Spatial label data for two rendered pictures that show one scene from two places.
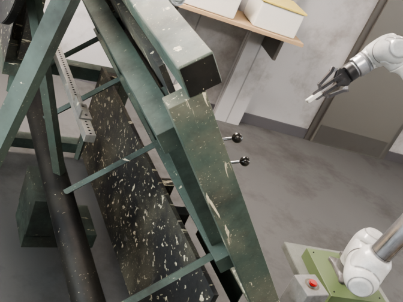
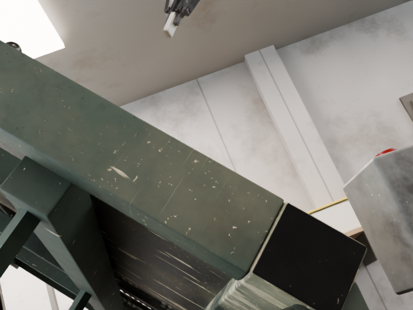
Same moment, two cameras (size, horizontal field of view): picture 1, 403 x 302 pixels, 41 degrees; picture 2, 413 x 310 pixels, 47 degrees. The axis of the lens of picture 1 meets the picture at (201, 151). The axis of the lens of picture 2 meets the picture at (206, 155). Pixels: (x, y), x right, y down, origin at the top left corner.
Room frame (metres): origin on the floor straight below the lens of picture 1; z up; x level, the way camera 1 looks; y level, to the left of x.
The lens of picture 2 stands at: (1.11, -0.66, 0.78)
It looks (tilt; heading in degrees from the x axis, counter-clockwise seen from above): 21 degrees up; 19
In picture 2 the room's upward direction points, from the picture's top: 22 degrees counter-clockwise
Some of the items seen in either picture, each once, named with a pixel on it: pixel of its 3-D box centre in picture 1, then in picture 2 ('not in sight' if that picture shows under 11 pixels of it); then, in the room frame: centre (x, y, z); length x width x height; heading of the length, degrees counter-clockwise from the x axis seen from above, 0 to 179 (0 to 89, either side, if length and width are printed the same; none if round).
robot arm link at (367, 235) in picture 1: (365, 250); not in sight; (2.24, -0.91, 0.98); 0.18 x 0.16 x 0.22; 171
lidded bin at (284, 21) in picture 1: (273, 13); (335, 222); (4.96, -0.08, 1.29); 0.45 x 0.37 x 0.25; 113
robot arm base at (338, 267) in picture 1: (349, 266); not in sight; (2.27, -0.91, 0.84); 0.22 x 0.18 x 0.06; 19
